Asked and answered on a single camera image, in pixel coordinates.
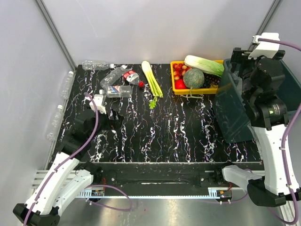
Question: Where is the aluminium frame post left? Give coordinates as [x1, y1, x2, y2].
[34, 0, 77, 71]

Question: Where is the green netted melon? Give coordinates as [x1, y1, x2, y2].
[183, 68, 205, 89]

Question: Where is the aluminium frame post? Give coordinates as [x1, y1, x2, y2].
[34, 0, 77, 71]
[256, 0, 283, 35]

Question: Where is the yellow plastic tray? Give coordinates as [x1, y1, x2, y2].
[170, 61, 218, 95]

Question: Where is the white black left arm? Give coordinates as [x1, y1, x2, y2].
[13, 108, 124, 226]

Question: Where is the aluminium frame post right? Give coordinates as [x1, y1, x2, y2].
[256, 0, 283, 35]

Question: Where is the celery stalk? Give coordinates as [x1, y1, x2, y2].
[141, 61, 163, 109]

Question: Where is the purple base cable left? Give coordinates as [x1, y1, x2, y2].
[86, 185, 134, 211]

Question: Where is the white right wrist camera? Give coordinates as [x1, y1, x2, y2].
[248, 32, 280, 59]

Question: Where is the dark green plastic bin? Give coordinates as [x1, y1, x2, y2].
[213, 58, 301, 143]

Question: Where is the clear crushed bottle middle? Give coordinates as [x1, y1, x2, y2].
[100, 65, 127, 89]

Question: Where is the red apple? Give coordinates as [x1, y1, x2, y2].
[174, 79, 187, 89]

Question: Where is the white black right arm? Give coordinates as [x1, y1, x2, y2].
[214, 48, 301, 207]

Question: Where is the aluminium front rail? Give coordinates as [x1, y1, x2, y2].
[32, 170, 271, 200]

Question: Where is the red label crushed bottle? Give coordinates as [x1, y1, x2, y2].
[123, 70, 144, 88]

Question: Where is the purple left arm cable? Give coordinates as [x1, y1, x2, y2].
[23, 93, 99, 226]

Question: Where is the clear bottle back row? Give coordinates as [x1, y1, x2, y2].
[82, 60, 115, 71]

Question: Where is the napa cabbage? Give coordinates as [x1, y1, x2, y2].
[184, 55, 224, 77]

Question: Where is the clear bottle blue red label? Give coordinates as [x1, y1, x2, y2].
[99, 85, 133, 98]

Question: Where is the clear ribbed bottle white cap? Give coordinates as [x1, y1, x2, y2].
[231, 71, 243, 94]

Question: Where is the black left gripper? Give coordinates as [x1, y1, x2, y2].
[88, 107, 124, 140]

